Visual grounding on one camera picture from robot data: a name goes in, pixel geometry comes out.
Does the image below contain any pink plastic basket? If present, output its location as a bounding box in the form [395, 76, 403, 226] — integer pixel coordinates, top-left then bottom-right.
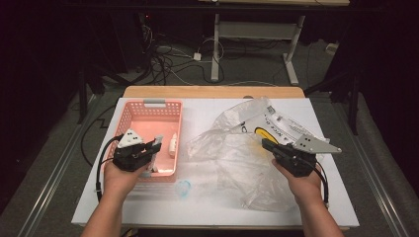
[101, 99, 184, 184]

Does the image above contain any black floor cable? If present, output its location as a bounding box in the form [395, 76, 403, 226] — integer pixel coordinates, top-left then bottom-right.
[80, 104, 117, 168]

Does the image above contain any white dropper bottle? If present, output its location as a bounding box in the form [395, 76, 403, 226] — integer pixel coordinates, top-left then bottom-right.
[168, 132, 179, 157]

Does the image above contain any white metal desk frame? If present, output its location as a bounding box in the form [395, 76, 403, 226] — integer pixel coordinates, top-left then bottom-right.
[197, 0, 351, 87]

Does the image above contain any small clear blue plastic piece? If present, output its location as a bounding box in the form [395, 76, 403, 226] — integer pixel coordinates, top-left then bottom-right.
[174, 179, 193, 198]

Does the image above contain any white board mat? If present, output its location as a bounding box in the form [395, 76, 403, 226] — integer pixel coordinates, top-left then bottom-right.
[70, 97, 361, 229]

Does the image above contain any tube with red cap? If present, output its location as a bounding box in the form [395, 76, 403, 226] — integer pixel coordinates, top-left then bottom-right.
[146, 133, 165, 175]

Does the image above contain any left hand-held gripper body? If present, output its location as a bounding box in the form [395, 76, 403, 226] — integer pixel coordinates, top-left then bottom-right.
[112, 128, 156, 173]

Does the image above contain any bundle of floor cables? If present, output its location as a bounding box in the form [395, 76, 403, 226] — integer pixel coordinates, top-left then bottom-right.
[139, 23, 225, 86]

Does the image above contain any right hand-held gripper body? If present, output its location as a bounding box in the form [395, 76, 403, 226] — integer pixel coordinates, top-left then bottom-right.
[272, 132, 343, 179]

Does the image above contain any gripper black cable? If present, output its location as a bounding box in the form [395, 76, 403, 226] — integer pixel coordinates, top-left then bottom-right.
[95, 134, 125, 202]
[315, 160, 331, 207]

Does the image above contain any person's right hand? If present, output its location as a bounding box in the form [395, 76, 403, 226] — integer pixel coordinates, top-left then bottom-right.
[271, 159, 326, 206]

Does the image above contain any black stand leg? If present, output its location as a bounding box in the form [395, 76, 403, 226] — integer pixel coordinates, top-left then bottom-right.
[76, 63, 89, 125]

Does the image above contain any person's left hand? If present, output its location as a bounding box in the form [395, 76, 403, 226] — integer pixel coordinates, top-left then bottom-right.
[103, 160, 150, 202]

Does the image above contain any metal floor rail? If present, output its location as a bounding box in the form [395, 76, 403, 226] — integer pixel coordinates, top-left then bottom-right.
[17, 94, 102, 237]
[330, 97, 411, 237]

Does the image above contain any clear smiley plastic bag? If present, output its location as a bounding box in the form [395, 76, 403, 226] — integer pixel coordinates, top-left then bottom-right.
[186, 96, 332, 212]

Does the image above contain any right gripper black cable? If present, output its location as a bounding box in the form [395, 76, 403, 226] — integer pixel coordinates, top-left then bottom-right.
[315, 160, 331, 207]

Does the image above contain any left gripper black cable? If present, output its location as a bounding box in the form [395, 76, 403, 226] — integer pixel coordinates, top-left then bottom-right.
[95, 134, 125, 202]

